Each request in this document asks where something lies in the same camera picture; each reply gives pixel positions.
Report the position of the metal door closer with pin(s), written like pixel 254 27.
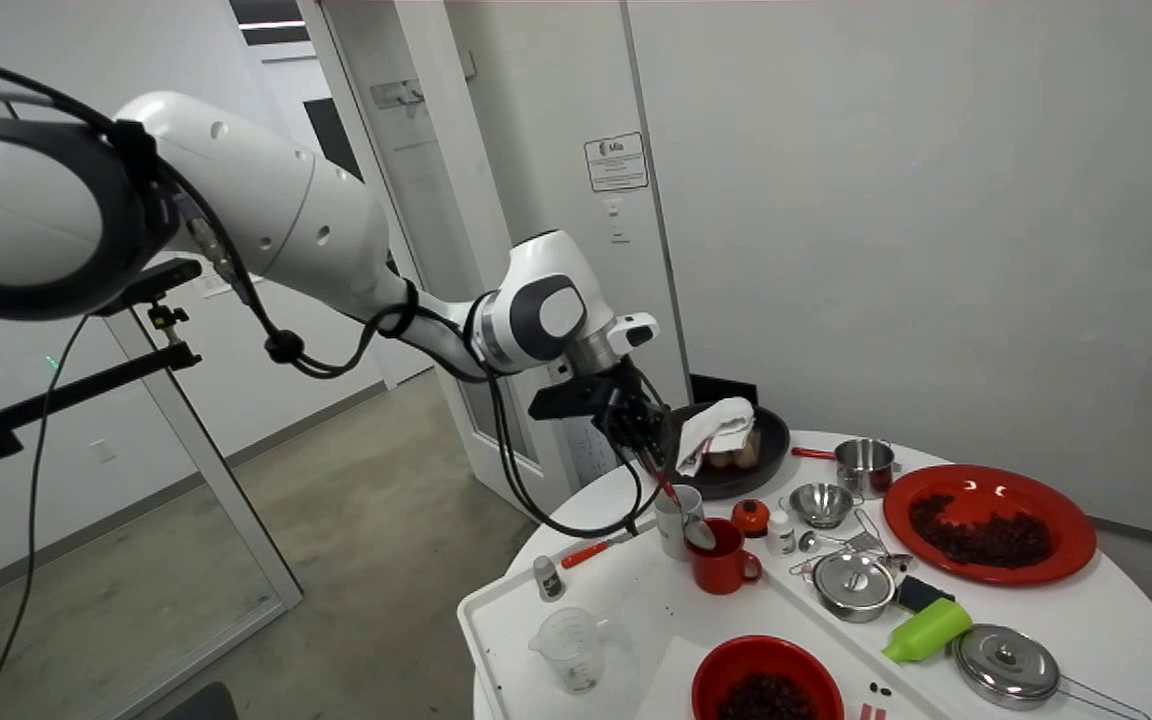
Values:
pixel 399 94

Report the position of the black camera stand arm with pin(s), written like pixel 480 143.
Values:
pixel 68 384

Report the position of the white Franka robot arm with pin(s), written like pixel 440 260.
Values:
pixel 280 213

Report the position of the small white salt shaker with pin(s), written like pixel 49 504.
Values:
pixel 781 533

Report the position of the small red bowl with beans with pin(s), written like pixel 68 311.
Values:
pixel 736 680

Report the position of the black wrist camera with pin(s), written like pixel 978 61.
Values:
pixel 569 403

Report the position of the small steel pot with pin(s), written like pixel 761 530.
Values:
pixel 864 466

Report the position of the silver pot lid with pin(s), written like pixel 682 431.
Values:
pixel 1004 665

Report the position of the small steel bowl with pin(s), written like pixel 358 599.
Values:
pixel 822 504

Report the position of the clear plastic cup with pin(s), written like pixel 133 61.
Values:
pixel 577 644

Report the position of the small black block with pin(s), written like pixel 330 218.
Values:
pixel 922 595

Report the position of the small red round object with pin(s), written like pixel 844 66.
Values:
pixel 749 519

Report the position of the metal spoon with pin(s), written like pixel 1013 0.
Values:
pixel 701 533

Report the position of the red mug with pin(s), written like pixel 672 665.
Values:
pixel 722 569

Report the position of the white wall sign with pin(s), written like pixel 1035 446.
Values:
pixel 616 161

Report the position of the white towel with red stripes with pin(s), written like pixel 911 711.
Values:
pixel 718 431

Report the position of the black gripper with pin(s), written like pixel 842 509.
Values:
pixel 628 418

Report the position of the red stick utensil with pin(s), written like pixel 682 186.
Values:
pixel 585 549

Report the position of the green toy vegetable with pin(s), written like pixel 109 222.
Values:
pixel 929 629

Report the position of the red plate with beans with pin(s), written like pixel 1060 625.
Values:
pixel 989 501

